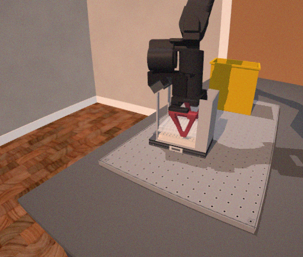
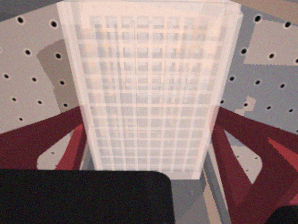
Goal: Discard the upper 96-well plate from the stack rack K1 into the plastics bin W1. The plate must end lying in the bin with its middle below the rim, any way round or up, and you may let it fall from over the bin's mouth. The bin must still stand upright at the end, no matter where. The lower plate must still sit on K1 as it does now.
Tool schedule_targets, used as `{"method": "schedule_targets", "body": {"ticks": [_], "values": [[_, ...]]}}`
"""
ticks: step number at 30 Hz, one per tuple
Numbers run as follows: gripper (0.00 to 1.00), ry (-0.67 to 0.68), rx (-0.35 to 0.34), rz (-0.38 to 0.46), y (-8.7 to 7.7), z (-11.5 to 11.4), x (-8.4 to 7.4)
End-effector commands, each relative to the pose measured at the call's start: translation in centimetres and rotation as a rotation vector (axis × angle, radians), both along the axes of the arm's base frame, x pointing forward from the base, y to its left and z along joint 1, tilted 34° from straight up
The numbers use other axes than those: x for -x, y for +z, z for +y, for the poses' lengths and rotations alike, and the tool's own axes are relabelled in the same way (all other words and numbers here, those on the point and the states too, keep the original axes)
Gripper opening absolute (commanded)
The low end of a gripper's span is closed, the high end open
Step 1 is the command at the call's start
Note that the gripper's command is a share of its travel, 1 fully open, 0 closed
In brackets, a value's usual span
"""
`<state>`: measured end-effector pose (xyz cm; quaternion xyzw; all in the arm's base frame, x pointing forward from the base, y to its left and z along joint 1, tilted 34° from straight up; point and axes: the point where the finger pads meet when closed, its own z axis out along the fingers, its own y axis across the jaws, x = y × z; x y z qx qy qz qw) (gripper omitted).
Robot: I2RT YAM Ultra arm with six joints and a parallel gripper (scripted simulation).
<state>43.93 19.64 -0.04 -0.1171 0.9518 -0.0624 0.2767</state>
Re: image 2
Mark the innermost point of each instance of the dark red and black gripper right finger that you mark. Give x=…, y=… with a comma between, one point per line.
x=276, y=184

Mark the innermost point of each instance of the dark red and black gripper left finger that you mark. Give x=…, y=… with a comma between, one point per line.
x=20, y=148

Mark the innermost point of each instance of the grey perforated base plate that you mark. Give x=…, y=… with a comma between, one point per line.
x=36, y=80

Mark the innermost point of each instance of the translucent white well plate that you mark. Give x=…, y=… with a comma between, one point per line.
x=149, y=118

